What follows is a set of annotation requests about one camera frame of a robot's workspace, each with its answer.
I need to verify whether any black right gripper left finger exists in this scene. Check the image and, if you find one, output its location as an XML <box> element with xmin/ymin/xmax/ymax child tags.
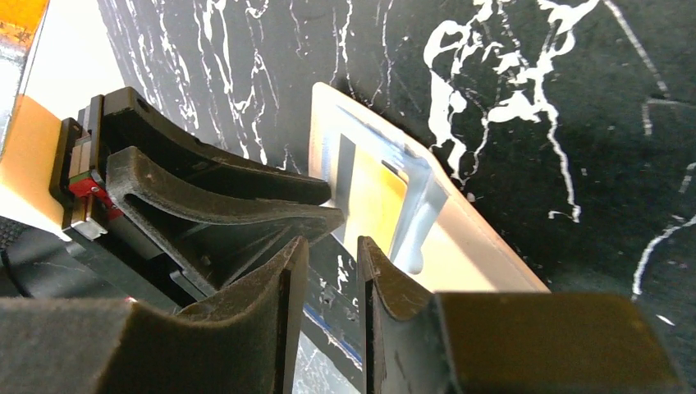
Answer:
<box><xmin>1</xmin><ymin>236</ymin><xmax>309</xmax><ymax>393</ymax></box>

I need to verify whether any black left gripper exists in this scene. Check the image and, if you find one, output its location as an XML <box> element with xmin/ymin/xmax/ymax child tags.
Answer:
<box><xmin>1</xmin><ymin>87</ymin><xmax>344</xmax><ymax>312</ymax></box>

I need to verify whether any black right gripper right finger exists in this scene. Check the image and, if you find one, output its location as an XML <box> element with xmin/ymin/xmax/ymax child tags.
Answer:
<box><xmin>357</xmin><ymin>236</ymin><xmax>686</xmax><ymax>393</ymax></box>

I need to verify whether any beige leather card holder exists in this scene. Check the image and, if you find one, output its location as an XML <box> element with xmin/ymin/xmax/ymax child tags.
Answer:
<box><xmin>309</xmin><ymin>82</ymin><xmax>547</xmax><ymax>292</ymax></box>

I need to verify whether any yellow credit card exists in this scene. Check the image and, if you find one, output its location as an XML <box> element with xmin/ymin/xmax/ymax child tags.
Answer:
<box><xmin>336</xmin><ymin>136</ymin><xmax>406</xmax><ymax>256</ymax></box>

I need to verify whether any left orange bin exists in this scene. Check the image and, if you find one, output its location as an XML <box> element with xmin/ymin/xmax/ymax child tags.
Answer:
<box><xmin>0</xmin><ymin>0</ymin><xmax>51</xmax><ymax>143</ymax></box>

